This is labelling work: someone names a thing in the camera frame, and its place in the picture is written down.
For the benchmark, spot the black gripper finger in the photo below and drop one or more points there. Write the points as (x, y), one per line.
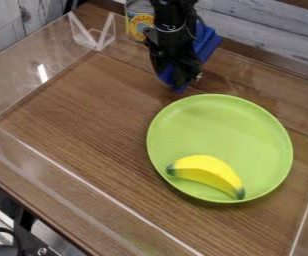
(158, 61)
(181, 76)

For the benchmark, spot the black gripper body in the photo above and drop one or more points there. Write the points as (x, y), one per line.
(169, 42)

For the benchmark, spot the blue cross-shaped block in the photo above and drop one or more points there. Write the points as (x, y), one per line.
(194, 55)

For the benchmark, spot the green plate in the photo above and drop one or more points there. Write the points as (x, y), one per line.
(231, 129)

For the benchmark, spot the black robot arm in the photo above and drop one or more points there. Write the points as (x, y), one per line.
(173, 14)

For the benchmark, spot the yellow labelled tin can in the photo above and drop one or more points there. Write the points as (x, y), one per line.
(139, 17)

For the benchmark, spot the yellow toy banana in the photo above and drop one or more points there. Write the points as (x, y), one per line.
(209, 171)

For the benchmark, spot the black metal table leg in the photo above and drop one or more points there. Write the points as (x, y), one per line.
(23, 222)

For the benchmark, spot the clear acrylic corner bracket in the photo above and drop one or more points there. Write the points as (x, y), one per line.
(92, 38)

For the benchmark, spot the clear acrylic front wall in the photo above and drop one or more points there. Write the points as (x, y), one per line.
(92, 219)

